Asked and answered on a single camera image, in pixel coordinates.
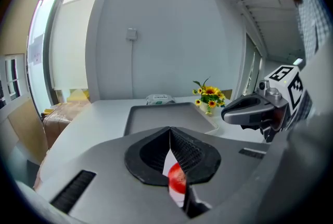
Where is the black framed window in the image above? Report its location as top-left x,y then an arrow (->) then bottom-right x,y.
25,0 -> 107,104

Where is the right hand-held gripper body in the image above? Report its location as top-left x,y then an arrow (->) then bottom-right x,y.
256,65 -> 313,143

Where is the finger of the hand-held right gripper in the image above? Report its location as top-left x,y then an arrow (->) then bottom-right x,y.
220,94 -> 276,130

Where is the white wet wipes pack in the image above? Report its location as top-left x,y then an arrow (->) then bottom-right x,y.
145,93 -> 176,106

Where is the grey tray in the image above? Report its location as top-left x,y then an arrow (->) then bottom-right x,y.
123,102 -> 220,136

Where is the person's checked shirt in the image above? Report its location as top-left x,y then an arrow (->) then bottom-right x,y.
274,0 -> 333,62

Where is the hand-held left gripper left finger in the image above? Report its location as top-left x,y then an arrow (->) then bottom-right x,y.
33,126 -> 192,224

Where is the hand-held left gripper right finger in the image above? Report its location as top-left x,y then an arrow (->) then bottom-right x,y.
170,126 -> 270,219

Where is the yellow sunflower bouquet in vase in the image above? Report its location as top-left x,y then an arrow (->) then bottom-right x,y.
191,76 -> 227,116

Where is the large brown cardboard box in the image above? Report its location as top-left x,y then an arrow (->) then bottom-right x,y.
42,101 -> 92,150

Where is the red apple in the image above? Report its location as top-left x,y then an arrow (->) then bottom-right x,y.
168,161 -> 188,195

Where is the white wall switch box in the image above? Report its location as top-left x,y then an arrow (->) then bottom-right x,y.
126,27 -> 138,42

